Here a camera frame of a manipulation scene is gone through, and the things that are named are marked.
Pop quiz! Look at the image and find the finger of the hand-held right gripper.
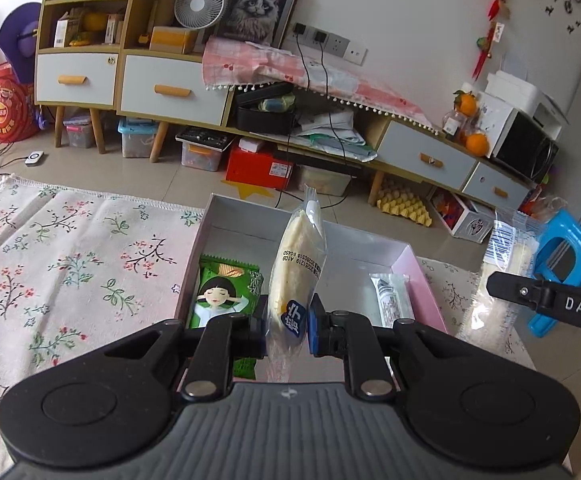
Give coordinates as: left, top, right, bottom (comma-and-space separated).
486, 271, 551, 314

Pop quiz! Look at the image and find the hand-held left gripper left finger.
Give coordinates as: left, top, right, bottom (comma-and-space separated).
101, 304, 271, 404

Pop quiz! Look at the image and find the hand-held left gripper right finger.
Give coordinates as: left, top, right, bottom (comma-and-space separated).
306, 294, 476, 402

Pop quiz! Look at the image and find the clear sandwich cake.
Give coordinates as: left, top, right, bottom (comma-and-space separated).
457, 209, 542, 349

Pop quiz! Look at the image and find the clear white bread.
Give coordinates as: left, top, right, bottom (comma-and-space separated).
264, 185, 329, 382

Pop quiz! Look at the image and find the pink cardboard box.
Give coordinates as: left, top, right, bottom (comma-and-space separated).
173, 191, 456, 382

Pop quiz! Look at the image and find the green snack packet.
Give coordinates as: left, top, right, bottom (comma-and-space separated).
188, 254, 267, 382

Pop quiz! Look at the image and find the blue plastic stool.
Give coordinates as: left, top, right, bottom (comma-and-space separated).
524, 209, 581, 339

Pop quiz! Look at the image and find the small white tube packet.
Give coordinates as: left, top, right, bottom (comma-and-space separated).
369, 272, 417, 332

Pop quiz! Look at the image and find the white printed box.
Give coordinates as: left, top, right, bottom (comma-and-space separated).
429, 187, 497, 244

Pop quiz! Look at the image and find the yellow egg tray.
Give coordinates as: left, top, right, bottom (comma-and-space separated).
375, 187, 434, 226

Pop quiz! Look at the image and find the black and white microwave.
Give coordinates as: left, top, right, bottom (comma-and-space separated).
474, 93, 561, 184

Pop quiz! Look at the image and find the low clear storage bin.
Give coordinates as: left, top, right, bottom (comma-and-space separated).
297, 164, 354, 198

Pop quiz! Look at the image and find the orange fruit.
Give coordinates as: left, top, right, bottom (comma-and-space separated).
453, 90, 478, 117
464, 131, 491, 157

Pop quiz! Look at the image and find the red cardboard box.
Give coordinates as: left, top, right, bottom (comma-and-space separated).
226, 137, 297, 192

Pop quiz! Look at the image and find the glass jar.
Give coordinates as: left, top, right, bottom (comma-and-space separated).
442, 109, 469, 137

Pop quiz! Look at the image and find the stack of papers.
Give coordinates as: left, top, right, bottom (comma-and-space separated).
291, 107, 379, 162

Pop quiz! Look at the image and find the white printer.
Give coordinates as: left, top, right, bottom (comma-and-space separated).
484, 70, 569, 127

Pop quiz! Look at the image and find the floral tablecloth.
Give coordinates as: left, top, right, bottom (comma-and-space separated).
0, 174, 538, 480

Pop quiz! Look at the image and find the black case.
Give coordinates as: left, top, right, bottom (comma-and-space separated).
234, 82, 299, 136

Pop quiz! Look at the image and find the clear bin with blue lid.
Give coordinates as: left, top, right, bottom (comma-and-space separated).
117, 117, 160, 159

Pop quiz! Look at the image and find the pink checked cloth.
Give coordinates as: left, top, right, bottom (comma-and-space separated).
201, 35, 442, 137

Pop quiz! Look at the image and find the small clear storage bin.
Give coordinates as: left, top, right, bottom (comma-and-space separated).
63, 112, 97, 149

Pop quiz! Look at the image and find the wooden shelf cabinet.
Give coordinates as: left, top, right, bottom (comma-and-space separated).
33, 0, 237, 163

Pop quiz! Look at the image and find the yellow box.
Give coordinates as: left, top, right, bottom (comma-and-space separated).
148, 26, 197, 56

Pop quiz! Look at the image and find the framed cat picture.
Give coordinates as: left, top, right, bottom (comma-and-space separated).
213, 0, 307, 49

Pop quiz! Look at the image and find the small white desk fan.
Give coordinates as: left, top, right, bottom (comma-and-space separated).
174, 0, 228, 30

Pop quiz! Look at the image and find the red printed bag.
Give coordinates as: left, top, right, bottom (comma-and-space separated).
0, 62, 42, 144

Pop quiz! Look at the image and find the purple fabric object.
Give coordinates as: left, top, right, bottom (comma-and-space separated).
0, 2, 44, 87

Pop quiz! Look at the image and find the black power cable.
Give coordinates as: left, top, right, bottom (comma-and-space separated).
274, 34, 367, 209

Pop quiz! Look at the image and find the wall socket row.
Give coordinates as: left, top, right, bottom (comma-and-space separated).
290, 21, 368, 66

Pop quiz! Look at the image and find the red chili wall decoration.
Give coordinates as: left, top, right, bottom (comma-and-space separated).
472, 0, 519, 82

